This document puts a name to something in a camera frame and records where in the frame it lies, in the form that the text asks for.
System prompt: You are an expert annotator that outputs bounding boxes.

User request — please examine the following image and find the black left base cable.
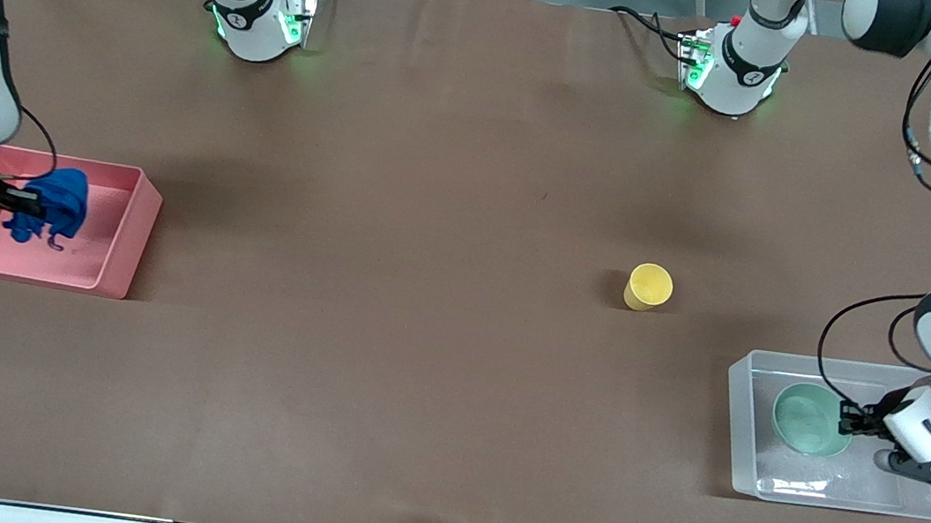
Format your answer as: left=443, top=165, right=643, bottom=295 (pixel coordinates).
left=603, top=4, right=694, bottom=69

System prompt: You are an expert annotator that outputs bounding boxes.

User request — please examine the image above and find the blue cloth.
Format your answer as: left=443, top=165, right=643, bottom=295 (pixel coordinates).
left=0, top=161, right=93, bottom=255

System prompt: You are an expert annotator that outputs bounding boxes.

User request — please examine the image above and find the pink plastic bin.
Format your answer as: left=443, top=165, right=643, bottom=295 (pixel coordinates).
left=0, top=144, right=168, bottom=303

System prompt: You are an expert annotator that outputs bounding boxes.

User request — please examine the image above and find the mint green bowl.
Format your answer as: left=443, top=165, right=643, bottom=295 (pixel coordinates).
left=766, top=379, right=860, bottom=462

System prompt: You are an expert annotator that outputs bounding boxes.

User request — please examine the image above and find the brown table cover sheet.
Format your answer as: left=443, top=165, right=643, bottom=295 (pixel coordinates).
left=0, top=0, right=931, bottom=523

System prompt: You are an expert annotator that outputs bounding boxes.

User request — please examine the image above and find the yellow plastic cup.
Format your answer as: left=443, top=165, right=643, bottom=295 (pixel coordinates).
left=622, top=260, right=677, bottom=316

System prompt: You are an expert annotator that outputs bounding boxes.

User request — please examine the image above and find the clear plastic box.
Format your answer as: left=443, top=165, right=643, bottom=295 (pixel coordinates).
left=712, top=345, right=931, bottom=521

